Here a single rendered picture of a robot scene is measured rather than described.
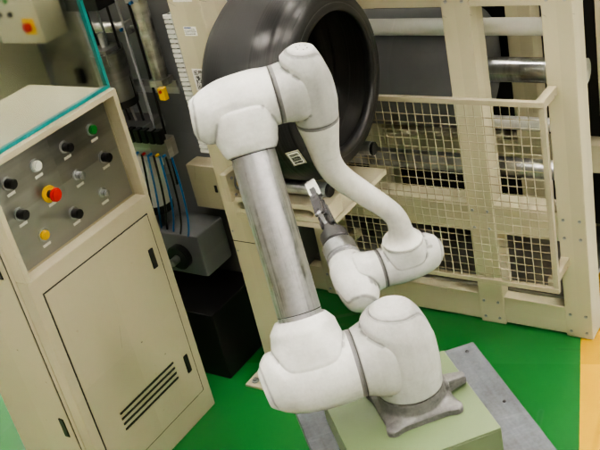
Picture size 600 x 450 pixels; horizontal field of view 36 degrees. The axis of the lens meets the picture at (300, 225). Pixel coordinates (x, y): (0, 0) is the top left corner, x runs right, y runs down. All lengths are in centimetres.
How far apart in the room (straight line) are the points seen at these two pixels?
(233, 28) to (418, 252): 84
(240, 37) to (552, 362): 162
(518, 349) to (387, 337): 155
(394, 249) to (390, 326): 38
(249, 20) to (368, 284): 83
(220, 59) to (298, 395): 106
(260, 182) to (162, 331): 131
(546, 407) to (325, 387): 138
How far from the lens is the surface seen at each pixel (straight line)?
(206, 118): 202
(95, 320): 299
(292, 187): 285
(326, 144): 212
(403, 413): 213
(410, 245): 234
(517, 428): 224
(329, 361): 202
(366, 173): 308
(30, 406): 323
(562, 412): 325
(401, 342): 201
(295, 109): 204
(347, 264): 235
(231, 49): 265
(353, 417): 220
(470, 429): 211
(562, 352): 349
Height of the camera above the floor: 216
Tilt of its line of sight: 28 degrees down
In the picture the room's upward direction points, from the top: 13 degrees counter-clockwise
